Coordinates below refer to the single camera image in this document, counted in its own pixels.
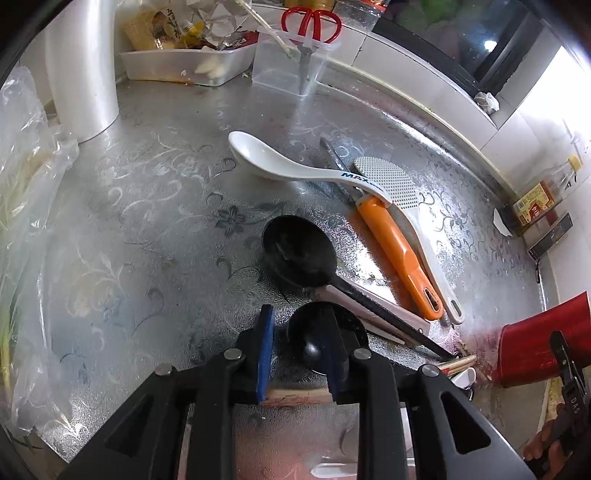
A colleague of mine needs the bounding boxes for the dark glass window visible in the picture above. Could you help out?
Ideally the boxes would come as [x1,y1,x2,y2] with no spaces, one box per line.
[372,0,568,100]

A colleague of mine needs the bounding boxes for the yellow food packet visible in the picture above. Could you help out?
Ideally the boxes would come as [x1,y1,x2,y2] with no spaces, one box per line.
[122,8,188,51]

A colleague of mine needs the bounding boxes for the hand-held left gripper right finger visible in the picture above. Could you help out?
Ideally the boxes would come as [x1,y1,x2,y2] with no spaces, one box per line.
[318,302,536,480]

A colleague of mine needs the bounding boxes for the black ladle serrated handle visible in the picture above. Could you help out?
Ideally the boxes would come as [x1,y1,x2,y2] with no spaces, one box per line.
[262,215,458,361]

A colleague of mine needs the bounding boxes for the black rectangular box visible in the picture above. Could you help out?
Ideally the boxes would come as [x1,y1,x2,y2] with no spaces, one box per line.
[529,213,573,259]

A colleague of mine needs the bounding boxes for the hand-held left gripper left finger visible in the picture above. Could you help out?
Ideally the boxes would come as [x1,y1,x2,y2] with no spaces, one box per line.
[58,305,278,480]

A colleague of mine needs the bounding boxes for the white paper scrap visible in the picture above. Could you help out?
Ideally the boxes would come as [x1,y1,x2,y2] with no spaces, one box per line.
[493,208,513,237]

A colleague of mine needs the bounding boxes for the white ceramic spoon blue print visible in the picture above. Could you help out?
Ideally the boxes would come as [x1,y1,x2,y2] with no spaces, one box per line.
[228,131,391,206]
[310,368,477,480]

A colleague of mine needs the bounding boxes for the white wall socket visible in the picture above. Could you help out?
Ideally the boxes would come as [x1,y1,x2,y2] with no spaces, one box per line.
[561,117,591,155]

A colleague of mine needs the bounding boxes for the white rice paddle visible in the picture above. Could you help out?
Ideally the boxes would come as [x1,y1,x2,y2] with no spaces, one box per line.
[353,156,465,325]

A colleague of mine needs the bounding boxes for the crumpled foil wrapper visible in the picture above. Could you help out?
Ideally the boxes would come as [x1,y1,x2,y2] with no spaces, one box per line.
[185,0,254,47]

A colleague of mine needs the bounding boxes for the small black spoon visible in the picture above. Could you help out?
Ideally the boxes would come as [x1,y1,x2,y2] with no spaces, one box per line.
[286,302,370,376]

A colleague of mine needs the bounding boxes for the glass bottle yellow red label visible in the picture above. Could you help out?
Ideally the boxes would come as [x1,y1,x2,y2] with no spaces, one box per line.
[510,154,583,232]

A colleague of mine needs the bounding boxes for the white plastic tray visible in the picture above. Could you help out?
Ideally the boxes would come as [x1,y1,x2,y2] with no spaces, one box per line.
[119,44,259,87]

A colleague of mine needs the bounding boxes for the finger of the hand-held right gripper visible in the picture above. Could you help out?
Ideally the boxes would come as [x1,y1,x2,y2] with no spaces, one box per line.
[549,330,591,417]

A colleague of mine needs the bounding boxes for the red sauce sachet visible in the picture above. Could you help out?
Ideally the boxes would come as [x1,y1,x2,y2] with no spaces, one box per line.
[217,30,259,49]

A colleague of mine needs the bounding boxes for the clear plastic bag with greens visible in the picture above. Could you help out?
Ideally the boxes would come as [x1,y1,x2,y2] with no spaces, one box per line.
[0,65,81,444]

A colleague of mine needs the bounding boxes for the person's right hand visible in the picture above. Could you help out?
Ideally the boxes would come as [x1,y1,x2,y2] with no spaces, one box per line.
[524,405,566,463]

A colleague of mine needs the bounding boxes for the clear plastic container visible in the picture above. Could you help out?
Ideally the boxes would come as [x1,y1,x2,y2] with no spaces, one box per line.
[252,25,342,97]

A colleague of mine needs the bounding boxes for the pale thin stick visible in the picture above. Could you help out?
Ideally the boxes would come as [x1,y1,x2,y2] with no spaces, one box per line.
[238,0,296,61]

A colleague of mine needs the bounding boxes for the red utensil holder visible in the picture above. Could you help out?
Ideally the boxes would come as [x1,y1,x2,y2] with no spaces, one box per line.
[490,292,591,388]

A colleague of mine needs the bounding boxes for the red-handled scissors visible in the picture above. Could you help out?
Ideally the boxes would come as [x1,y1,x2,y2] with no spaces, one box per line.
[281,7,342,93]

